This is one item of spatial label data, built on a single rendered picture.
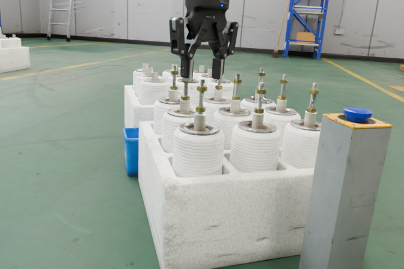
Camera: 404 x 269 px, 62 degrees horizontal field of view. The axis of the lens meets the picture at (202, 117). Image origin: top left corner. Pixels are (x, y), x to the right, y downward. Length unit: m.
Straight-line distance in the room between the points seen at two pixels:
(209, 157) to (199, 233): 0.14
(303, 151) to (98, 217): 0.48
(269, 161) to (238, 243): 0.16
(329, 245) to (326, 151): 0.15
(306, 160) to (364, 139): 0.20
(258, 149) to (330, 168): 0.14
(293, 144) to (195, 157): 0.21
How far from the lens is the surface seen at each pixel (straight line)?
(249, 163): 0.64
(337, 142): 0.54
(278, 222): 0.69
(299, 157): 0.70
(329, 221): 0.58
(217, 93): 0.87
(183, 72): 0.57
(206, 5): 0.56
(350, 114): 0.54
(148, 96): 1.11
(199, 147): 0.59
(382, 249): 0.86
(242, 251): 0.69
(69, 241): 0.77
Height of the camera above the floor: 0.44
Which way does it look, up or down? 15 degrees down
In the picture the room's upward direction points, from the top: 3 degrees clockwise
